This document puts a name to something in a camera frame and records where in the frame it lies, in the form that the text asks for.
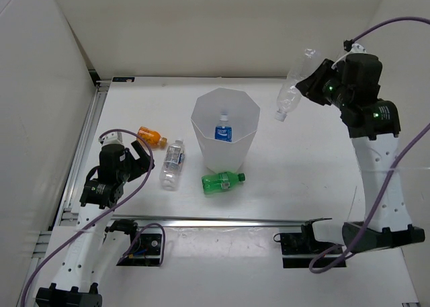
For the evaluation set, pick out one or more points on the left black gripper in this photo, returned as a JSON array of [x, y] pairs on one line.
[[140, 164]]

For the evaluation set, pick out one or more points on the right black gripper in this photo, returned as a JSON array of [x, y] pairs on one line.
[[310, 86]]

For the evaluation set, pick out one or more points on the clear plastic bottle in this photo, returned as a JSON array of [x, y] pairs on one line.
[[289, 96]]

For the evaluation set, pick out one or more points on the blue label Pocari bottle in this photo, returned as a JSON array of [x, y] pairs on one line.
[[223, 129]]

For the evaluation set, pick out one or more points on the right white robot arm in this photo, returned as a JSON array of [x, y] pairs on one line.
[[373, 125]]

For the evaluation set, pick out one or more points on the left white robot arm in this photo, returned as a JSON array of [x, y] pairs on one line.
[[95, 242]]

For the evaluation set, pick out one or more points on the white octagonal plastic bin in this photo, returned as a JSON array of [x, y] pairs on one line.
[[243, 114]]

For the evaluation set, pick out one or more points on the orange plastic bottle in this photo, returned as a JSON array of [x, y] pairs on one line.
[[152, 138]]

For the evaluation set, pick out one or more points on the clear bottle white label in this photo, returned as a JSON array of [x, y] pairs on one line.
[[172, 165]]

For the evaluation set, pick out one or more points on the green plastic bottle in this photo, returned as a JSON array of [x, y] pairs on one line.
[[221, 182]]

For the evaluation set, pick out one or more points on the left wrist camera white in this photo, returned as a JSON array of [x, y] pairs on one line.
[[111, 138]]

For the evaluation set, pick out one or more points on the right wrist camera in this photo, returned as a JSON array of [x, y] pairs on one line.
[[350, 48]]

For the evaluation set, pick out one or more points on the aluminium front rail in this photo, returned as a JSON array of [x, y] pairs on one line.
[[189, 222]]

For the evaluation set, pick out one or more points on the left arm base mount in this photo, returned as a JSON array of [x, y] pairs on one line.
[[147, 247]]

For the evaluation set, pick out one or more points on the left aluminium frame rail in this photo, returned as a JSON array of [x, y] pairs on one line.
[[86, 156]]

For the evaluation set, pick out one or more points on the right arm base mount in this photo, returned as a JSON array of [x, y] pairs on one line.
[[297, 250]]

